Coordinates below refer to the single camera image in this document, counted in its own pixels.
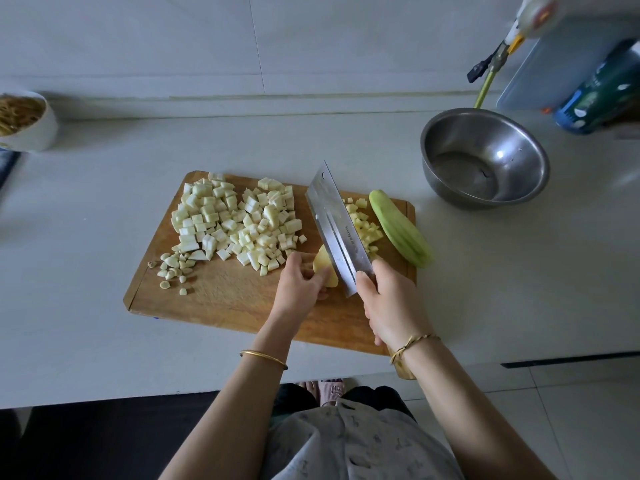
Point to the wooden cutting board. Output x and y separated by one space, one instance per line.
225 300

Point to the person's left hand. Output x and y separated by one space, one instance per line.
296 293

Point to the black gas stove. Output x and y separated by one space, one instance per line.
7 165

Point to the person's right foot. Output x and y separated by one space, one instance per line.
332 390

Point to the white bowl of noodles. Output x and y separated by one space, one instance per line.
25 120

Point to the pile of white diced vegetable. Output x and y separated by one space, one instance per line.
268 225

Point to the person's right hand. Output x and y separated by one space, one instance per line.
392 305

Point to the pile of garlic cloves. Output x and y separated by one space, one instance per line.
173 273

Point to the gold bangle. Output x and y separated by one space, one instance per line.
263 359

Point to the dark green trousers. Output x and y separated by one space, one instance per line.
300 400

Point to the person's left foot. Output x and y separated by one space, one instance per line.
310 389

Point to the peeled yellow potato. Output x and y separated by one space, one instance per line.
365 223

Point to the yellow potato piece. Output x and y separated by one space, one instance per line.
322 265

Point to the person's right forearm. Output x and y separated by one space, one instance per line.
475 415

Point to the person's foot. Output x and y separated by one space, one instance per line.
332 390
310 389

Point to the person's left forearm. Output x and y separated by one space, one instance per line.
230 415

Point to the deep stainless steel bowl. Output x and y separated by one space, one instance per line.
520 140

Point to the light blue plastic board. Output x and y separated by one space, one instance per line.
555 65

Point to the white patterned garment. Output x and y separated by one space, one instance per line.
355 445

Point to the peeled green cucumber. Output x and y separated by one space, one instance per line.
400 227

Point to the dark green bottle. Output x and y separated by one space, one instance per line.
600 95

